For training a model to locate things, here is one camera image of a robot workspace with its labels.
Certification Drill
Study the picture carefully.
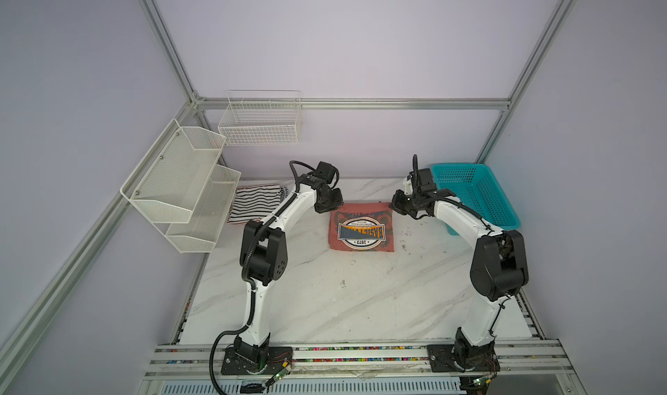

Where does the dusty red tank top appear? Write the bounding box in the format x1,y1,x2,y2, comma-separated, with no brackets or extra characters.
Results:
328,202,394,253

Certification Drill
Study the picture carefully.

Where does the black white striped tank top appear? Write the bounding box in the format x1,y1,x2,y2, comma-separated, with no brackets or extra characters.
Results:
227,184,288,224

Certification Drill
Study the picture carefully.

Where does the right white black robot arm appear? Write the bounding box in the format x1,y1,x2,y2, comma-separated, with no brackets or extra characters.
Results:
390,162,529,371

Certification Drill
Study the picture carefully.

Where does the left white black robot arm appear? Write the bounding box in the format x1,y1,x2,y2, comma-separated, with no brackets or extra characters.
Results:
233,161,343,370

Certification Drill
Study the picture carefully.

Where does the teal plastic basket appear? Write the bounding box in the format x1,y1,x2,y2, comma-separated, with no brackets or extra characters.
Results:
431,163,521,230

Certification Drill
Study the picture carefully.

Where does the lower white mesh shelf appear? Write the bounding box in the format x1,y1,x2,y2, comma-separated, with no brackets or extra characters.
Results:
164,165,241,254

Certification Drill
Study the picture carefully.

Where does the right thin black cable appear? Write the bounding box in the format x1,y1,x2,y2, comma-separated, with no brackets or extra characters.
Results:
411,154,522,344

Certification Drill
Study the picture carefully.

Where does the white wire wall basket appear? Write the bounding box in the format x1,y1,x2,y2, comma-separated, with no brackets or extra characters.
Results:
218,90,303,147

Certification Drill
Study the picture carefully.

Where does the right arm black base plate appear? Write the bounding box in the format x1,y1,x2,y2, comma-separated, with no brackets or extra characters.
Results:
427,343,500,372

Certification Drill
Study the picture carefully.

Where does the left black corrugated cable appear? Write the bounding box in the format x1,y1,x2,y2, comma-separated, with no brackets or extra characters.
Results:
207,159,319,395

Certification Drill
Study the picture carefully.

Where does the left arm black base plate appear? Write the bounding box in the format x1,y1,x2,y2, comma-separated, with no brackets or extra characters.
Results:
218,346,294,376

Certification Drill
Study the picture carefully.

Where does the aluminium mounting rail frame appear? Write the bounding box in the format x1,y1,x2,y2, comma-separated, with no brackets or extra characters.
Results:
138,308,586,394

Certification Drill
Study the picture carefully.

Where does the aluminium enclosure frame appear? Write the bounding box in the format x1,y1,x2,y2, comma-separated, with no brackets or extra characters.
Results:
1,0,577,393

